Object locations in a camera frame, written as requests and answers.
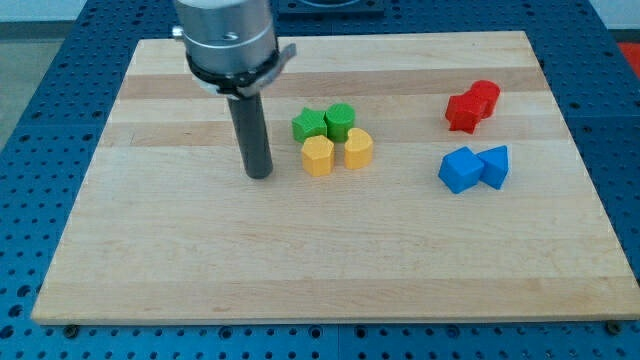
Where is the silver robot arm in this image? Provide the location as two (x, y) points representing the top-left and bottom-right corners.
(173, 0), (297, 99)

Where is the green star block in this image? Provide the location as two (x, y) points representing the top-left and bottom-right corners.
(292, 107), (327, 143)

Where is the red star block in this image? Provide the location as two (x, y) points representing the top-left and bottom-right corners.
(445, 92), (488, 134)

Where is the yellow pentagon block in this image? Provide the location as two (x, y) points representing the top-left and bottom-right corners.
(301, 135), (335, 177)

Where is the yellow heart block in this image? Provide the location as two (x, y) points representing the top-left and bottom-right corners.
(344, 128), (374, 170)

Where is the green cylinder block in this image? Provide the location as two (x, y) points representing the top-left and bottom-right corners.
(325, 103), (355, 143)

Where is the wooden board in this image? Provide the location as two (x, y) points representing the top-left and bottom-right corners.
(31, 31), (639, 325)

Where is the dark grey pointer rod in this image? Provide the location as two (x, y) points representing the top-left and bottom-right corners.
(227, 94), (273, 179)

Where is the blue cube block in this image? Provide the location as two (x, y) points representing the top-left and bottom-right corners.
(438, 147), (485, 194)

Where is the blue triangle block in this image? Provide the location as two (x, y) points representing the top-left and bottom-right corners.
(476, 145), (510, 190)

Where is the red cylinder block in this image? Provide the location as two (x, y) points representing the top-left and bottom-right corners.
(470, 80), (501, 118)

